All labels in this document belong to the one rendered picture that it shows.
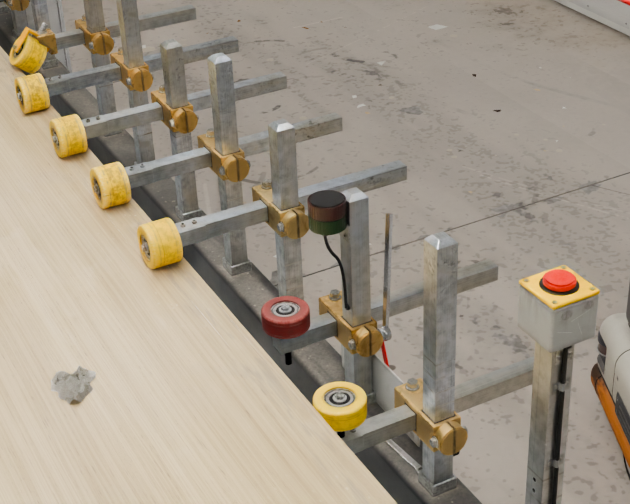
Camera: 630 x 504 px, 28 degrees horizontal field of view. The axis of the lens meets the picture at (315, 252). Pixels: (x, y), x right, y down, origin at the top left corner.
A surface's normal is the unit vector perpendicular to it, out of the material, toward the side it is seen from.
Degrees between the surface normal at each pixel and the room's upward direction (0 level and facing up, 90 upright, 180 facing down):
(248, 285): 0
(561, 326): 90
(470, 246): 0
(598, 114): 0
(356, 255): 90
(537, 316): 90
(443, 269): 90
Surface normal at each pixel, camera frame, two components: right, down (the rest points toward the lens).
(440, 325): 0.47, 0.44
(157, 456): -0.04, -0.85
